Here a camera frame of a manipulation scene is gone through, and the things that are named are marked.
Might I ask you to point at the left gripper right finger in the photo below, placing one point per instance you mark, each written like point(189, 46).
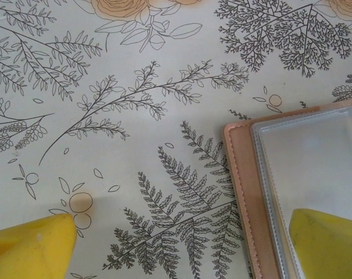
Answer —
point(330, 250)

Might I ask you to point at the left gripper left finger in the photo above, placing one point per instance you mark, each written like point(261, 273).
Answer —
point(28, 250)

